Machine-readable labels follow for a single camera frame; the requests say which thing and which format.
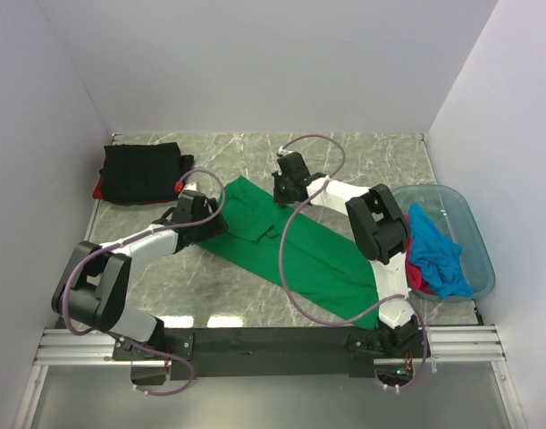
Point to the pink t shirt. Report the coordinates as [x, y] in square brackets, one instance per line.
[419, 248]

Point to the clear blue plastic bin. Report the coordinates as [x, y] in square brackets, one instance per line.
[453, 216]

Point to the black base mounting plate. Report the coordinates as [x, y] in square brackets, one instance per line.
[224, 352]

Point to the folded black t shirt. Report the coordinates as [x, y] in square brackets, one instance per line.
[144, 174]

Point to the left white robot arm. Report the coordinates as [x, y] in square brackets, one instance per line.
[94, 285]

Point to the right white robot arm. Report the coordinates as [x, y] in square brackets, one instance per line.
[380, 232]

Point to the folded red t shirt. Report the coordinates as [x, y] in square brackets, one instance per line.
[102, 189]

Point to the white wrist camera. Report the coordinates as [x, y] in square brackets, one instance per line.
[282, 151]
[181, 186]

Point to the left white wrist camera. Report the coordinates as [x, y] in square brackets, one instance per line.
[181, 186]

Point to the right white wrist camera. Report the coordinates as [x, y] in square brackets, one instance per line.
[282, 151]

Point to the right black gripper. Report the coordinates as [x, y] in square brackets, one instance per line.
[278, 197]

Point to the blue t shirt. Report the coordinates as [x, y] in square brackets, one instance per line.
[444, 271]

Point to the green t shirt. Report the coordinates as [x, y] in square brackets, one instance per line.
[320, 265]

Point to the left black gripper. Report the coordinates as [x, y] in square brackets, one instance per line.
[215, 226]

